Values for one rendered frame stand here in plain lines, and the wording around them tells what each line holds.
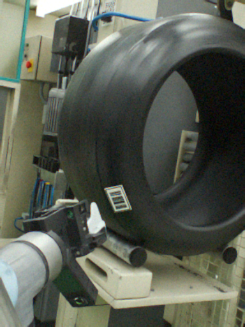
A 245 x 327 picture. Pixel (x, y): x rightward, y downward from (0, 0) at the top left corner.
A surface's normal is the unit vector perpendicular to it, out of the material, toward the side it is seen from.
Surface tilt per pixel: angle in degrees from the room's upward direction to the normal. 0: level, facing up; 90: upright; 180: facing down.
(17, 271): 43
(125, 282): 90
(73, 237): 98
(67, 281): 126
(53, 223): 70
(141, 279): 90
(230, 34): 79
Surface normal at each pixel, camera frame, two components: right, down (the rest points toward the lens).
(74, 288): -0.15, 0.63
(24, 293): 0.94, 0.03
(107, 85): -0.62, -0.31
